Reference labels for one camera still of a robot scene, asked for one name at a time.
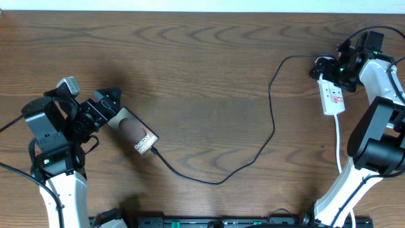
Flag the Galaxy smartphone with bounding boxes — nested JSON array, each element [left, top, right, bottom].
[[108, 106, 159, 155]]

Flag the black charger cable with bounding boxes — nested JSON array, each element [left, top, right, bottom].
[[148, 53, 336, 186]]

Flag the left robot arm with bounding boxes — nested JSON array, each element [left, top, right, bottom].
[[22, 84, 122, 227]]

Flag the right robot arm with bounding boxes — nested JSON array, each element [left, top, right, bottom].
[[302, 26, 404, 227]]

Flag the white power strip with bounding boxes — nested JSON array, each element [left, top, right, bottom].
[[317, 75, 345, 116]]

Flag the white power strip cord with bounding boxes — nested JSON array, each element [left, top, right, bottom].
[[333, 114, 357, 228]]

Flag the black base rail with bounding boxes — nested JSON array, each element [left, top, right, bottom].
[[90, 208, 374, 228]]

